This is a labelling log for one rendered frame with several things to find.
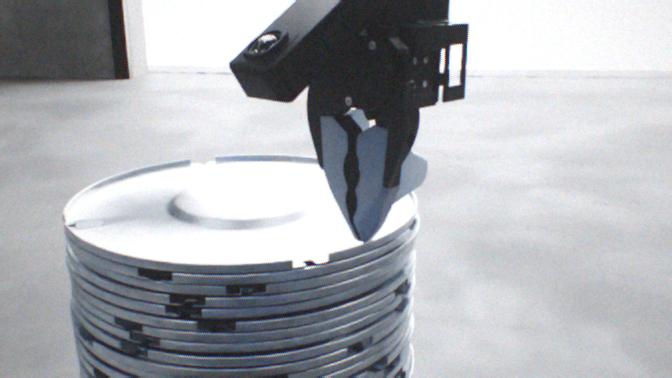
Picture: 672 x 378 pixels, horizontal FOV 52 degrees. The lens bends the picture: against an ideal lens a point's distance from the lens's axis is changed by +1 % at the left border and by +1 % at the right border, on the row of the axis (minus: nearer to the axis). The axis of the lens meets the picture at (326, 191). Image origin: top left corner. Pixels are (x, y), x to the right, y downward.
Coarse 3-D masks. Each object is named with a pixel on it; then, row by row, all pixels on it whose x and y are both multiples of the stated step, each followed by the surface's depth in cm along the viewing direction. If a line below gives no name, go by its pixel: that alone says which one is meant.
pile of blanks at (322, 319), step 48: (96, 288) 49; (144, 288) 48; (192, 288) 45; (240, 288) 46; (288, 288) 46; (336, 288) 48; (384, 288) 51; (96, 336) 50; (144, 336) 49; (192, 336) 46; (240, 336) 46; (288, 336) 47; (336, 336) 49; (384, 336) 52
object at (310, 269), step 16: (400, 240) 52; (80, 256) 50; (96, 256) 48; (352, 256) 49; (368, 256) 49; (128, 272) 46; (144, 272) 47; (272, 272) 45; (288, 272) 46; (304, 272) 46; (320, 272) 47
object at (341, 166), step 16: (352, 112) 48; (336, 128) 47; (352, 128) 47; (336, 144) 47; (352, 144) 47; (336, 160) 48; (352, 160) 48; (336, 176) 48; (352, 176) 48; (336, 192) 48; (352, 192) 48; (352, 208) 48; (352, 224) 48
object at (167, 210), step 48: (96, 192) 62; (144, 192) 62; (192, 192) 60; (240, 192) 60; (288, 192) 60; (96, 240) 50; (144, 240) 50; (192, 240) 50; (240, 240) 50; (288, 240) 50; (336, 240) 50; (384, 240) 50
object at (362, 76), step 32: (416, 0) 46; (448, 0) 47; (384, 32) 42; (416, 32) 43; (448, 32) 45; (352, 64) 44; (384, 64) 42; (416, 64) 45; (448, 64) 46; (320, 96) 47; (352, 96) 45; (384, 96) 43; (416, 96) 46; (448, 96) 47
